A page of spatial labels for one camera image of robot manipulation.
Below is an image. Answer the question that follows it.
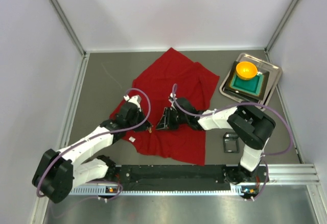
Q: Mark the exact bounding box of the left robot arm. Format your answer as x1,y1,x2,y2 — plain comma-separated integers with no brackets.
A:
32,95,152,204

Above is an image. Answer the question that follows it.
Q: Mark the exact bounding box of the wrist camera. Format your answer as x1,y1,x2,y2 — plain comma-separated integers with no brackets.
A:
124,95,142,107
169,93,176,110

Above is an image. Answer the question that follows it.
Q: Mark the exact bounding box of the red garment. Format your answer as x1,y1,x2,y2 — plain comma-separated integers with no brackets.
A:
123,48,219,165

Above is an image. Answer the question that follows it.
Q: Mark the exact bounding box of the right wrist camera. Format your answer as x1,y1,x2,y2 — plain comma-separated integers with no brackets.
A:
169,93,176,110

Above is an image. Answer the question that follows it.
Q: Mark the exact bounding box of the small black open box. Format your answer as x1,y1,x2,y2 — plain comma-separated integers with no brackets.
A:
223,132,240,154

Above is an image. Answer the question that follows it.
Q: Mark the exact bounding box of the grey slotted cable duct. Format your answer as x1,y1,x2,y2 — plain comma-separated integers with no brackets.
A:
69,184,244,196

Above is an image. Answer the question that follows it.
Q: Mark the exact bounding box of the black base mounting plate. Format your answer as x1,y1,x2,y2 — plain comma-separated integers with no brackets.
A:
99,165,267,183

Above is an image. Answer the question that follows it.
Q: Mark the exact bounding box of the orange bowl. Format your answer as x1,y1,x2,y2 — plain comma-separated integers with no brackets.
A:
236,61,258,81

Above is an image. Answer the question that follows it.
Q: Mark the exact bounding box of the aluminium frame rail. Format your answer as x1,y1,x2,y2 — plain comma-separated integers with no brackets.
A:
40,164,321,186

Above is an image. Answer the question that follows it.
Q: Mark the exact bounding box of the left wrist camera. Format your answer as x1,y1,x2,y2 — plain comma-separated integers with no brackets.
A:
124,95,142,107

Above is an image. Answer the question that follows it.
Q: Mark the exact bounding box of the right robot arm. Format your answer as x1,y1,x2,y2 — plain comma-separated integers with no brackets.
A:
156,97,276,184

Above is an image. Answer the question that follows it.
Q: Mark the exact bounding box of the black and teal square plate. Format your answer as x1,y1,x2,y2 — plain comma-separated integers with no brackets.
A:
225,61,269,101

